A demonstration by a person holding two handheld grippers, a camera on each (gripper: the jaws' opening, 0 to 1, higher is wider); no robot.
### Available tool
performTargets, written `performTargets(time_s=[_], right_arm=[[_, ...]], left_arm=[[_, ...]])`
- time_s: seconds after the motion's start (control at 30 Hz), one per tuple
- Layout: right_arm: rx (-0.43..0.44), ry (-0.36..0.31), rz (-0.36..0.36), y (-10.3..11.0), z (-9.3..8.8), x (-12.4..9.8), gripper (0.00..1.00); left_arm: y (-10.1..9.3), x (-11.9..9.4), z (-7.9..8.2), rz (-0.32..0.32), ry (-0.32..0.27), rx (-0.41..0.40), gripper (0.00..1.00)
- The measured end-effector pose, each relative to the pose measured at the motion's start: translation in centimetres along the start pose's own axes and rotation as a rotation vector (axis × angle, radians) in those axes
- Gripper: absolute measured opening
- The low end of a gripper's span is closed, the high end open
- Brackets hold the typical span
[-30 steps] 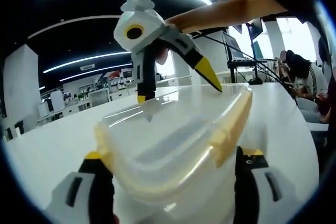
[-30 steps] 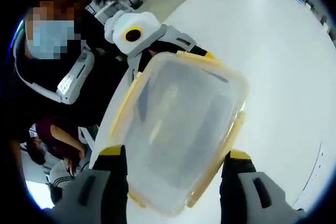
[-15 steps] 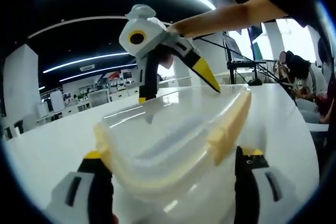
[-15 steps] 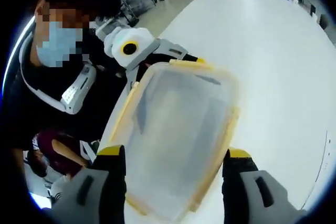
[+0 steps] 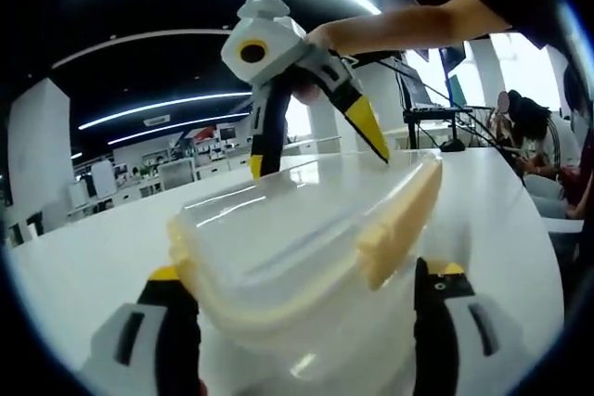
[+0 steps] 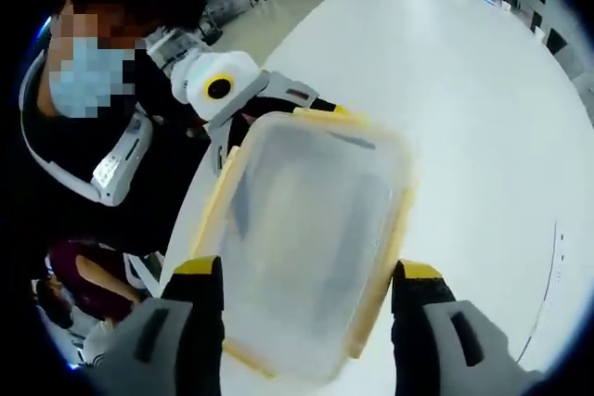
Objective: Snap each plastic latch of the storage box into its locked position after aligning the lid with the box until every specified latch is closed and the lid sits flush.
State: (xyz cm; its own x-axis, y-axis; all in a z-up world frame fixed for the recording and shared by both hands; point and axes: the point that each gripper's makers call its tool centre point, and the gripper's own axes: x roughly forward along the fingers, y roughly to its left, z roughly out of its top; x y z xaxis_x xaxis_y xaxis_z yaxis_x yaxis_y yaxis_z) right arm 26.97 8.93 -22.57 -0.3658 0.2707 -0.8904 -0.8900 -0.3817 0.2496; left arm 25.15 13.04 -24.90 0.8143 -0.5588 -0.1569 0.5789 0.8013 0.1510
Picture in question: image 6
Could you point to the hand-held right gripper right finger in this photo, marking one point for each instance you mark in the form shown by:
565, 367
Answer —
431, 331

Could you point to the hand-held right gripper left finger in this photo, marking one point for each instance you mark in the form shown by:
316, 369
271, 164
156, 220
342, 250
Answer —
185, 322

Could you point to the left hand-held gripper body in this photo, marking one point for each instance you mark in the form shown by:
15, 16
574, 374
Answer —
204, 80

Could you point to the clear storage box yellow latches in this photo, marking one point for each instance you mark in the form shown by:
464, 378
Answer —
311, 238

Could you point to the person in black clothes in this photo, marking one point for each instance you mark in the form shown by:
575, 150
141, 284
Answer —
153, 192

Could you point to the white neck-worn device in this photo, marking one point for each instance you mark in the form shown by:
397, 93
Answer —
116, 173

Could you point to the black chair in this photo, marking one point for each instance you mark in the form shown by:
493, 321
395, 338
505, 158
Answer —
556, 41

